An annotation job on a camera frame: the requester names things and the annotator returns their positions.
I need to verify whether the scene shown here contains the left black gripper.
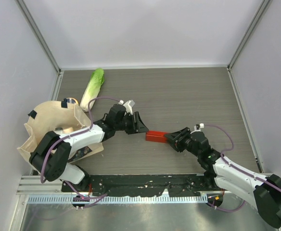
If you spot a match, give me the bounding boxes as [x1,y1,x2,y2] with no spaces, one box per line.
[115,112,149,135]

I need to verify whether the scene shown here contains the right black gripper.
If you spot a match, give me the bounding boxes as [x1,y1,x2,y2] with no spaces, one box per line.
[164,127,201,157]

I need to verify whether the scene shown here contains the red paper box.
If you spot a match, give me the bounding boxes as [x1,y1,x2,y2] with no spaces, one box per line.
[145,130,167,143]

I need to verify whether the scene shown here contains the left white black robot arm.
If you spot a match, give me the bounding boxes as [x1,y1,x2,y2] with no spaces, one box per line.
[29,104,148,192]

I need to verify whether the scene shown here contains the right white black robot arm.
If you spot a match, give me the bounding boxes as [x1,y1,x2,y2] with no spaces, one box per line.
[164,124,281,229]

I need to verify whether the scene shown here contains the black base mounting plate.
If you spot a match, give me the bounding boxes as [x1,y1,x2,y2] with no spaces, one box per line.
[61,174,222,197]

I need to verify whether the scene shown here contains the napa cabbage toy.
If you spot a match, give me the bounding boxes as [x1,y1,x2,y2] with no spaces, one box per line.
[79,68,105,112]

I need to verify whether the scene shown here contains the orange white item behind bag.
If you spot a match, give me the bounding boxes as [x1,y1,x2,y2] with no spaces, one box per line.
[63,97,79,105]

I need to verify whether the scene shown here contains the white bottle in bag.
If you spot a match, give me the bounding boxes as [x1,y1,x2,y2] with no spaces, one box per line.
[54,127,74,134]

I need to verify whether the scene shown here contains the beige printed tote bag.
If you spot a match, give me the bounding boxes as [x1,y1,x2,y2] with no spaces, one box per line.
[18,101,103,170]

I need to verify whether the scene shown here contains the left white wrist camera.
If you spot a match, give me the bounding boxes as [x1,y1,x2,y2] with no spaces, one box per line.
[118,100,135,116]

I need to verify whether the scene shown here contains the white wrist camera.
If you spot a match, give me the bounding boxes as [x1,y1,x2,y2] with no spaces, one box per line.
[118,100,135,116]
[194,123,205,131]

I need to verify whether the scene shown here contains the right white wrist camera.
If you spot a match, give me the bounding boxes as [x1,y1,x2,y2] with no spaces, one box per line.
[194,123,205,131]

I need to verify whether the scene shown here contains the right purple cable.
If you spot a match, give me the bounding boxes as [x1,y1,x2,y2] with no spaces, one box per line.
[202,123,281,212]

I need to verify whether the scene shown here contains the purple cable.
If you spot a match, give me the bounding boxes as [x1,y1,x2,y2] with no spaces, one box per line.
[202,123,281,212]
[39,96,122,208]

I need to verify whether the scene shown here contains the white slotted cable duct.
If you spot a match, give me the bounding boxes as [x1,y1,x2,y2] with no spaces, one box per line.
[27,194,208,204]

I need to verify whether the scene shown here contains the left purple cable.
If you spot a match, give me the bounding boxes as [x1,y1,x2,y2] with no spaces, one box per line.
[39,96,122,208]

